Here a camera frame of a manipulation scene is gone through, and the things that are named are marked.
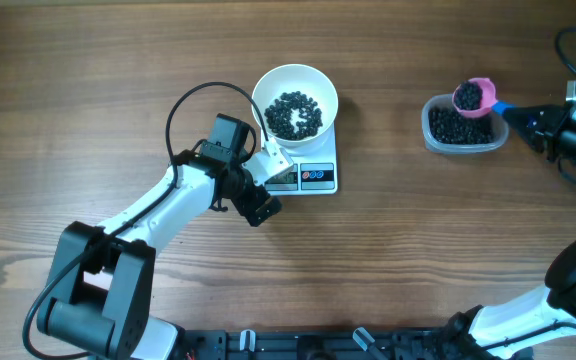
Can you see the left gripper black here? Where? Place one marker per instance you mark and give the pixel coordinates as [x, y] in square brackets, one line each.
[258, 197]

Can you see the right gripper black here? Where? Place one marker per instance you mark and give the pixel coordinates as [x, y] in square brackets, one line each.
[551, 120]

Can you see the pink scoop with blue handle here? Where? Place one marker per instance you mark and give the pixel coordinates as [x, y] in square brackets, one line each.
[476, 98]

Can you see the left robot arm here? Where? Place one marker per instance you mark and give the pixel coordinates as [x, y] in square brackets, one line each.
[98, 293]

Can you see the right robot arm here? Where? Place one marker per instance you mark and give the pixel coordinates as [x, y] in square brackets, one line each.
[547, 312]

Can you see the white digital kitchen scale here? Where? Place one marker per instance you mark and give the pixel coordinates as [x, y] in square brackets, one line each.
[314, 172]

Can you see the black beans in bowl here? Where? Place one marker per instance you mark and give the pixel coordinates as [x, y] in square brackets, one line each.
[294, 116]

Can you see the white round bowl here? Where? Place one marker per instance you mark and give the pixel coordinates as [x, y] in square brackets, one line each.
[290, 78]

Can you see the black beans in container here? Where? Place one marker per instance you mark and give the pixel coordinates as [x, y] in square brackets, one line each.
[447, 126]

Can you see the clear plastic container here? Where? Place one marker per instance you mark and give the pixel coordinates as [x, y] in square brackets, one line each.
[500, 129]

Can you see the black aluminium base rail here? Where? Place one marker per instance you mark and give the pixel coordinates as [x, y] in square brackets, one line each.
[402, 344]

